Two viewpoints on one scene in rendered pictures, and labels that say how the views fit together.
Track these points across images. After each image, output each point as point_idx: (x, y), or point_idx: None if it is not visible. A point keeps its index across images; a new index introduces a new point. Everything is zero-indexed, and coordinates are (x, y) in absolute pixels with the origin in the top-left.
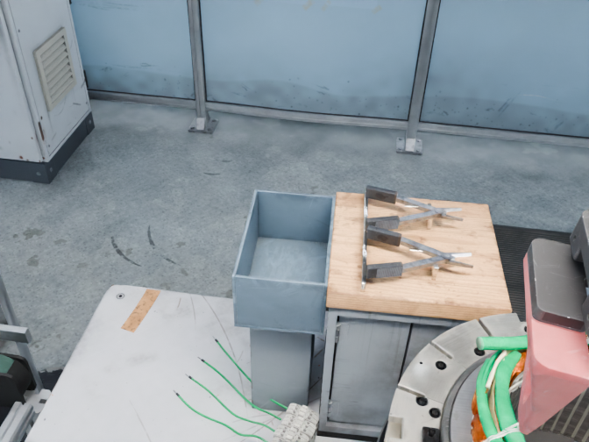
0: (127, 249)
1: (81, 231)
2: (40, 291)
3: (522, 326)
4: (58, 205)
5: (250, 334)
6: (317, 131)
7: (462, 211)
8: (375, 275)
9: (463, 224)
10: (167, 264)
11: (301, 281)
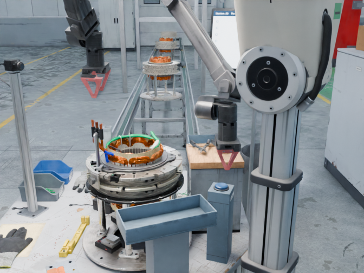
0: (350, 249)
1: (348, 232)
2: (303, 232)
3: (175, 154)
4: (356, 221)
5: None
6: None
7: (236, 157)
8: (190, 143)
9: (229, 157)
10: (353, 265)
11: (189, 141)
